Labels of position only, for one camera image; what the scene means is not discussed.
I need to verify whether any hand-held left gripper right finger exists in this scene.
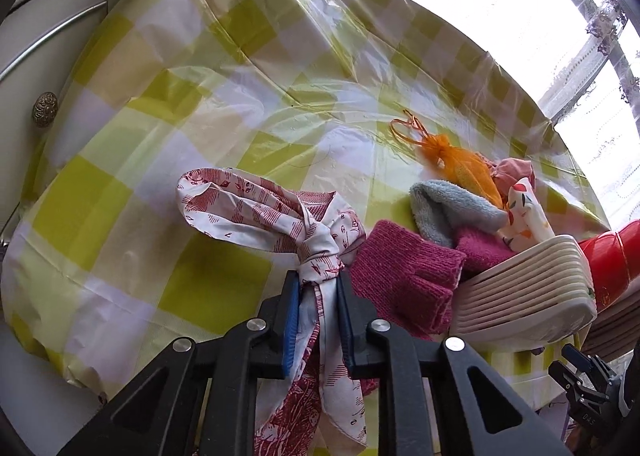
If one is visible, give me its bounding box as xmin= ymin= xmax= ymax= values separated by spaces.
xmin=336 ymin=272 xmax=573 ymax=456

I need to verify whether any yellow white check tablecloth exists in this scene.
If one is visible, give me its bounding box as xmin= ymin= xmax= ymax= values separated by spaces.
xmin=2 ymin=0 xmax=613 ymax=456

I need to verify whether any round brass cabinet knob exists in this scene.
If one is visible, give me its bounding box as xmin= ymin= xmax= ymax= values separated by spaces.
xmin=32 ymin=92 xmax=59 ymax=127

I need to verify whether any orange organza pouch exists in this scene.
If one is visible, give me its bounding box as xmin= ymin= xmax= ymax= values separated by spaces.
xmin=390 ymin=110 xmax=503 ymax=209

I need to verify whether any white floral print cloth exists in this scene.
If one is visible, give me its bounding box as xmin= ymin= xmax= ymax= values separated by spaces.
xmin=495 ymin=177 xmax=557 ymax=253

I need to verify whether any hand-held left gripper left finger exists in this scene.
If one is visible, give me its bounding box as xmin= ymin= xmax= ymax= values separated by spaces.
xmin=57 ymin=269 xmax=303 ymax=456

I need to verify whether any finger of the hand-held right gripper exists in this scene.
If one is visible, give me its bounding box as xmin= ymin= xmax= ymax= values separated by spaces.
xmin=561 ymin=343 xmax=611 ymax=387
xmin=549 ymin=362 xmax=601 ymax=402

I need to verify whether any striped plush cushion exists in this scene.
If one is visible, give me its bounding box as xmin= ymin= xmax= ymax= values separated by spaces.
xmin=582 ymin=286 xmax=640 ymax=367

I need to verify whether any blue grey towel cloth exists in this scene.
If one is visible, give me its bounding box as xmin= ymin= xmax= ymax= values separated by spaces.
xmin=409 ymin=179 xmax=508 ymax=248

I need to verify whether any red white print scarf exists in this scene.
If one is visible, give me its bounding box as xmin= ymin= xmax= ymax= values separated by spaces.
xmin=176 ymin=167 xmax=368 ymax=456

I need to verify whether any salmon pink cloth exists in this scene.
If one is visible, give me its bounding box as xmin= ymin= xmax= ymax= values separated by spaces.
xmin=487 ymin=157 xmax=537 ymax=197

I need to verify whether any cream white cabinet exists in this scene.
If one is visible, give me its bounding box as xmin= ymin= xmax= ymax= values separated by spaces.
xmin=0 ymin=0 xmax=231 ymax=237

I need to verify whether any red thermos bottle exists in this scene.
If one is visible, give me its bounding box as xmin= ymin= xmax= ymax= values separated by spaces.
xmin=577 ymin=219 xmax=640 ymax=313

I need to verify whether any white ribbed plastic device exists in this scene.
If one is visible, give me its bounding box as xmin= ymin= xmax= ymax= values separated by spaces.
xmin=450 ymin=234 xmax=599 ymax=346

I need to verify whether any white lace curtain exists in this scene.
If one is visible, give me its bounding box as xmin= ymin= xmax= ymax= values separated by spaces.
xmin=505 ymin=0 xmax=640 ymax=227

